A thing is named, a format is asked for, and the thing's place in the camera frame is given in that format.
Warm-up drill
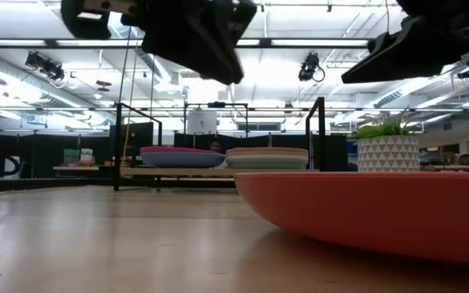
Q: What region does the cream plate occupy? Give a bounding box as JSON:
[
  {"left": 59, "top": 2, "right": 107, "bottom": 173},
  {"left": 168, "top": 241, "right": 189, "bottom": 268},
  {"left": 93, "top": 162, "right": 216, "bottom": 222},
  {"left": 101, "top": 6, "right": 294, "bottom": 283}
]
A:
[{"left": 226, "top": 154, "right": 309, "bottom": 160}]

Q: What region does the white cylindrical column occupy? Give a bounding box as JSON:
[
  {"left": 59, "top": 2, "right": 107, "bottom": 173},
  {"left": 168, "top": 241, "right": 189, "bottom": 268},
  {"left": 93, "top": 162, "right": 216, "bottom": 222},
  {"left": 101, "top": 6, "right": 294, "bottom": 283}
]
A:
[{"left": 187, "top": 109, "right": 218, "bottom": 135}]

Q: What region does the pink plate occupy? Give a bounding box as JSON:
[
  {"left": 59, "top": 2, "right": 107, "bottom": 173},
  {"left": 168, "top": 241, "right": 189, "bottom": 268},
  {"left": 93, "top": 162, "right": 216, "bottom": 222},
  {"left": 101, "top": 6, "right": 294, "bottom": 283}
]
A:
[{"left": 139, "top": 146, "right": 219, "bottom": 155}]

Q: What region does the black overhead camera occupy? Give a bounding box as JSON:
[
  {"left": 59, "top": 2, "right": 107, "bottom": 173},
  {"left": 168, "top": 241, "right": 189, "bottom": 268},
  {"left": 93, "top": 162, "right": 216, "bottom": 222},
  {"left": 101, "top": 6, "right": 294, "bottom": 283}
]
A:
[{"left": 298, "top": 51, "right": 326, "bottom": 83}]

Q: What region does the orange plate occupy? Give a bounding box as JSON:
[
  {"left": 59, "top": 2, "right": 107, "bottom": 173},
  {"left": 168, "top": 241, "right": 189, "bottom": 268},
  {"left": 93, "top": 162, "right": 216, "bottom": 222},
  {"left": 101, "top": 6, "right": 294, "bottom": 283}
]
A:
[{"left": 234, "top": 171, "right": 469, "bottom": 268}]

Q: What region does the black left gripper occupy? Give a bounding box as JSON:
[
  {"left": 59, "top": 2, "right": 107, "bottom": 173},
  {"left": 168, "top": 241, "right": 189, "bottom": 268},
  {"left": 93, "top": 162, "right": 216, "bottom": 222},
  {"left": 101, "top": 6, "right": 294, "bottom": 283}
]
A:
[{"left": 60, "top": 0, "right": 245, "bottom": 85}]

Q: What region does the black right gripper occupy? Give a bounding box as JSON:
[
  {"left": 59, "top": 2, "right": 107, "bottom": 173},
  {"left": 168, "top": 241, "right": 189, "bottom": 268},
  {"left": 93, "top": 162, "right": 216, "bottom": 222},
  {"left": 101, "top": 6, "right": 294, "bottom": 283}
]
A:
[{"left": 341, "top": 0, "right": 469, "bottom": 85}]

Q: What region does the black metal rig frame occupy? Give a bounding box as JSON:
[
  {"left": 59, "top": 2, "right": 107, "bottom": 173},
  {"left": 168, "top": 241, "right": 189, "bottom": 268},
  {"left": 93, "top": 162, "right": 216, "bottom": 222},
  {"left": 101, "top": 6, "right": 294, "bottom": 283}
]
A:
[{"left": 0, "top": 37, "right": 469, "bottom": 192}]

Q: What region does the potted succulent in white pot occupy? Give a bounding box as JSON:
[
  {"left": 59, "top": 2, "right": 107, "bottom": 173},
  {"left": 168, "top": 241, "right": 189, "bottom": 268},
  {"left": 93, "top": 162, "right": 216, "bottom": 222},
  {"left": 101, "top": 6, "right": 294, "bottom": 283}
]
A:
[{"left": 356, "top": 116, "right": 421, "bottom": 173}]

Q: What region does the grey plate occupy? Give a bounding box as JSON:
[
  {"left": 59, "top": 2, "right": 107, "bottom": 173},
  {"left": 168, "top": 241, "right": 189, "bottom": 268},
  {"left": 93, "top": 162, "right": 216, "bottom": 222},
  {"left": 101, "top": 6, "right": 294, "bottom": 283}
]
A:
[{"left": 226, "top": 151, "right": 309, "bottom": 156}]

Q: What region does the black mounted camera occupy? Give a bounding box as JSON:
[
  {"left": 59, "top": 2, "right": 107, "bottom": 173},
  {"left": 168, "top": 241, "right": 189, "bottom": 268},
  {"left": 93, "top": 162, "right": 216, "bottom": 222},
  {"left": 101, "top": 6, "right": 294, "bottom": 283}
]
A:
[{"left": 24, "top": 50, "right": 67, "bottom": 82}]

